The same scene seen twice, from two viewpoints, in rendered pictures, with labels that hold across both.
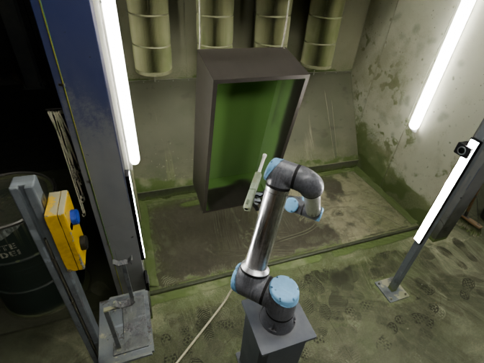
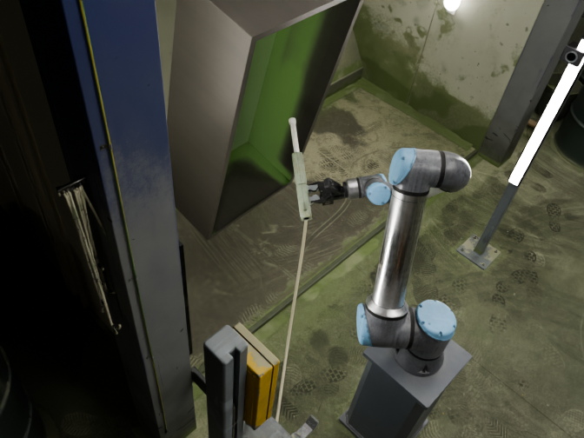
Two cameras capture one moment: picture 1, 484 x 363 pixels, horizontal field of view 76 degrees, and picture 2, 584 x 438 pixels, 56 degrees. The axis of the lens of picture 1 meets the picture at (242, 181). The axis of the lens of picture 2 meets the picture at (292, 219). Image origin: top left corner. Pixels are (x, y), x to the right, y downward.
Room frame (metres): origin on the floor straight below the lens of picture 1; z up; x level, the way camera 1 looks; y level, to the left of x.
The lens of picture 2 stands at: (0.19, 0.77, 2.52)
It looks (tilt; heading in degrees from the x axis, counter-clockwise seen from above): 47 degrees down; 331
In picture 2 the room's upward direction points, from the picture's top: 7 degrees clockwise
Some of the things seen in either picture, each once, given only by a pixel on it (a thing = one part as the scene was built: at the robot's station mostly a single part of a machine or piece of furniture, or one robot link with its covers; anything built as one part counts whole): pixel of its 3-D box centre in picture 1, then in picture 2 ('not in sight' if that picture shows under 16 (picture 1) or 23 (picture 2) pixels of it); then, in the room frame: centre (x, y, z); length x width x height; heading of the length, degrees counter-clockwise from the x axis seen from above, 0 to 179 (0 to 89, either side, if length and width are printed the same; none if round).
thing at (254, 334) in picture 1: (270, 346); (399, 390); (0.90, -0.25, 0.32); 0.31 x 0.31 x 0.64; 22
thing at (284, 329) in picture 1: (279, 312); (421, 347); (0.90, -0.25, 0.69); 0.19 x 0.19 x 0.10
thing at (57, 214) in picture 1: (67, 232); (247, 379); (0.68, 0.56, 1.42); 0.12 x 0.06 x 0.26; 22
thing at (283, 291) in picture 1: (281, 297); (428, 328); (0.90, -0.24, 0.83); 0.17 x 0.15 x 0.18; 65
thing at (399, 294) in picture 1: (391, 289); (478, 251); (1.60, -1.32, 0.01); 0.20 x 0.20 x 0.01; 22
